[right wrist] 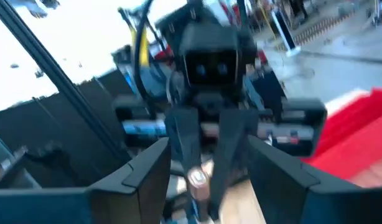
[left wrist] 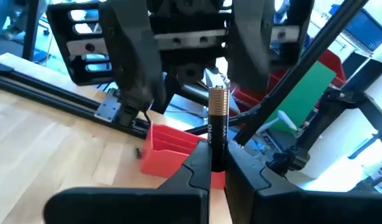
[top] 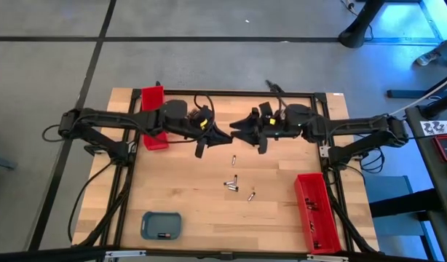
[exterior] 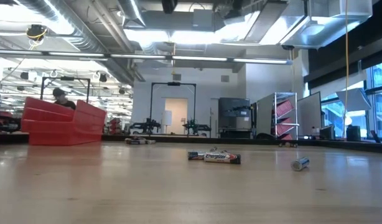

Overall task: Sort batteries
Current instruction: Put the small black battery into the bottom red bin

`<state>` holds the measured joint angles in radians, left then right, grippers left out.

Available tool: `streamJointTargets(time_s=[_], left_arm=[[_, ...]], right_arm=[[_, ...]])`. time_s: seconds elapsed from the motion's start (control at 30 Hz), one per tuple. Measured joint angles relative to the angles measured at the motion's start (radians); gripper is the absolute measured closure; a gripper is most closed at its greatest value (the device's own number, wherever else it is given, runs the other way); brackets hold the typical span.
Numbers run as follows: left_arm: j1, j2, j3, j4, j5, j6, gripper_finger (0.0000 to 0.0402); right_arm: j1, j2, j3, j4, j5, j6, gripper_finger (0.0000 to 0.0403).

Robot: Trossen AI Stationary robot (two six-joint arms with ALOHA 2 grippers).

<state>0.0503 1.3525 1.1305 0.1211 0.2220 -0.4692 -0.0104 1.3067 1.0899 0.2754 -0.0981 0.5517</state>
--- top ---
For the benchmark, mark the red plastic bin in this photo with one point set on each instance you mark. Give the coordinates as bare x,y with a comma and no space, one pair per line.
325,214
152,98

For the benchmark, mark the dark grey desk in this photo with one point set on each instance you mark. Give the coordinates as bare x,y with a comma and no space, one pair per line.
423,171

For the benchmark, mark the black desk foot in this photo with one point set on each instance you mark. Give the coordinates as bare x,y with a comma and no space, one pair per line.
402,205
405,94

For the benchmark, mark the silver corner bracket plate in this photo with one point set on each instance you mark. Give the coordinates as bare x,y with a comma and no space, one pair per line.
327,151

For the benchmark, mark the black aluminium table frame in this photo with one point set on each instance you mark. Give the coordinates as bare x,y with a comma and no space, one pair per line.
227,93

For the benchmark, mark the white fiducial marker sheet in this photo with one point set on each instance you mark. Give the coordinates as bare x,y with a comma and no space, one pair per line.
438,128

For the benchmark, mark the teal plastic bin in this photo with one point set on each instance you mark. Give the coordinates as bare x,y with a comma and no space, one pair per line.
161,222

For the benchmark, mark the black pedestal stand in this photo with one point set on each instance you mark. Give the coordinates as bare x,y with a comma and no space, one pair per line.
358,32

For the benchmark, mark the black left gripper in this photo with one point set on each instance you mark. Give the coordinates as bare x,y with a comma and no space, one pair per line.
196,125

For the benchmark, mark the black base beam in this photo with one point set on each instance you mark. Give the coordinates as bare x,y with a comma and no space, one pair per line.
45,254

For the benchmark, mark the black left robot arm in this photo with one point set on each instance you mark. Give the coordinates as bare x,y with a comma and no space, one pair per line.
110,118

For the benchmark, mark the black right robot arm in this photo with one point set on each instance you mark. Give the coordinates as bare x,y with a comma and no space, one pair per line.
354,125

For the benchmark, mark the silver aluminium extrusion bar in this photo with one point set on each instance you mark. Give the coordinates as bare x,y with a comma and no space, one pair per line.
125,253
327,257

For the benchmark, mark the black desk leg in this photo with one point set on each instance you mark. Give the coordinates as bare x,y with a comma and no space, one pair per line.
438,105

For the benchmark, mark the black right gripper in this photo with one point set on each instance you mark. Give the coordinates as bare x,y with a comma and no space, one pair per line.
276,129

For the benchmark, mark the person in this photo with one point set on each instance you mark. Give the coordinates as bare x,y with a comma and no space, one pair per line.
427,58

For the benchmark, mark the grey floor object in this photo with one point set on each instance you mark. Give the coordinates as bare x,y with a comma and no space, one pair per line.
1,162

